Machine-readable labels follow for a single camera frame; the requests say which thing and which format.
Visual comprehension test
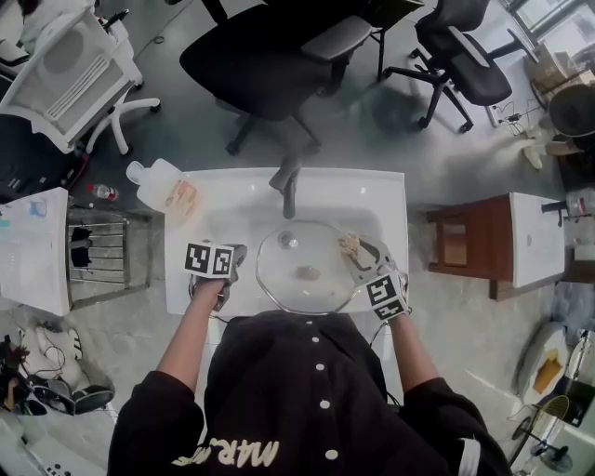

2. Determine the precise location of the round glass lid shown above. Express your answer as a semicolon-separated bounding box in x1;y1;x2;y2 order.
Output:
255;219;362;317

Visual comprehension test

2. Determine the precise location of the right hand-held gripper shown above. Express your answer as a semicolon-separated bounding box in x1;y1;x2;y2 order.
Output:
341;235;413;324

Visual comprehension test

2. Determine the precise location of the cardboard box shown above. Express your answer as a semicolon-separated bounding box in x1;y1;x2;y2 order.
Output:
524;44;582;94

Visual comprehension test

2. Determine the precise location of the person's black buttoned shirt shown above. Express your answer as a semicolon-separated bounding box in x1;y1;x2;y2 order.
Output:
106;310;512;476

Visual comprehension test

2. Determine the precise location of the small white washbasin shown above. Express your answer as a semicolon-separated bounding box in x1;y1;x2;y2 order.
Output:
0;186;72;317

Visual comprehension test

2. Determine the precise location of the orange cloth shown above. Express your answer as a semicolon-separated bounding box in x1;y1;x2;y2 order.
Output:
532;357;562;394

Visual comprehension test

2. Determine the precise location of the white vanity sink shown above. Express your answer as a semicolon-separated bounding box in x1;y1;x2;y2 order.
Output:
509;192;567;288

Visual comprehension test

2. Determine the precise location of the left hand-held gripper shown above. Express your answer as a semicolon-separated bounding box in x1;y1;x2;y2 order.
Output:
184;240;249;313

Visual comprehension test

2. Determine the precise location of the white ceramic sink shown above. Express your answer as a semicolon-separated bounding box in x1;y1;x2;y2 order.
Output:
165;167;410;317

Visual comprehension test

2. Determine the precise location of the black standing fan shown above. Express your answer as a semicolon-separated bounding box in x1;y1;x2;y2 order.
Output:
547;83;595;140

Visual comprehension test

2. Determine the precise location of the red label plastic bottle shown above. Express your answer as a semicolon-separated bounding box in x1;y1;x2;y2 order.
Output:
86;183;120;202

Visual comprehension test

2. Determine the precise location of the black cabinet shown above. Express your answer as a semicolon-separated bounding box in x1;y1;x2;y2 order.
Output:
0;113;89;205

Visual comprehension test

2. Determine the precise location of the chrome rack stand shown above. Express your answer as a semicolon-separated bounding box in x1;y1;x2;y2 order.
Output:
64;204;154;312

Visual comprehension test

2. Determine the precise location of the beige sponge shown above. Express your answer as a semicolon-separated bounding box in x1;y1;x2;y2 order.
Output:
337;231;364;261

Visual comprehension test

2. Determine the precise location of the white striped sneaker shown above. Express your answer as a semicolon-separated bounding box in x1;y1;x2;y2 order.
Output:
67;327;85;362

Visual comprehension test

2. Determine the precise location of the black cloth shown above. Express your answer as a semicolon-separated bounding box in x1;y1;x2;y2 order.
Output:
69;226;93;269

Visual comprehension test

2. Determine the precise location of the grey round basin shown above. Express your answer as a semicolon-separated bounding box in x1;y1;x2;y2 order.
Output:
514;320;571;401

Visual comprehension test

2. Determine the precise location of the person's left forearm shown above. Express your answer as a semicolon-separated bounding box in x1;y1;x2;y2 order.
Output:
155;277;227;387

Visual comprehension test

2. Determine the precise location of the brown wooden vanity cabinet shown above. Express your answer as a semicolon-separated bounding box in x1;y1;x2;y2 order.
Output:
426;193;517;302

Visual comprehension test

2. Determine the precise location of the black mesh office chair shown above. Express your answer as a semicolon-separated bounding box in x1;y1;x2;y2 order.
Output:
383;0;534;134

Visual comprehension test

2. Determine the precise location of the white office chair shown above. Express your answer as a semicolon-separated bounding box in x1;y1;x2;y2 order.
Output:
0;4;162;155

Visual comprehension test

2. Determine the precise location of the person's right forearm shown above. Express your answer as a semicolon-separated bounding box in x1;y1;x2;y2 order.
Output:
388;315;443;391

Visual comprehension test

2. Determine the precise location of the black vanity faucet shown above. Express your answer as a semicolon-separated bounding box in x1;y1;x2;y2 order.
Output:
540;199;569;228

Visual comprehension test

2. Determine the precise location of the dark grey sink faucet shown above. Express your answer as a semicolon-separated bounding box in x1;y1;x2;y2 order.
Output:
269;155;302;219

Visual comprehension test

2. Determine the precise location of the large black office chair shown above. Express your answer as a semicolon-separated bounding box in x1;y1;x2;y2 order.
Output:
178;0;387;157

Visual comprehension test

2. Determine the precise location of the white pump bottle orange label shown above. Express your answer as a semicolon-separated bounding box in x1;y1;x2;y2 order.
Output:
126;157;204;227

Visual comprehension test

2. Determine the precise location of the white fluffy bundle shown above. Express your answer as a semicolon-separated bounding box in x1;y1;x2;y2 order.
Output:
18;327;83;382

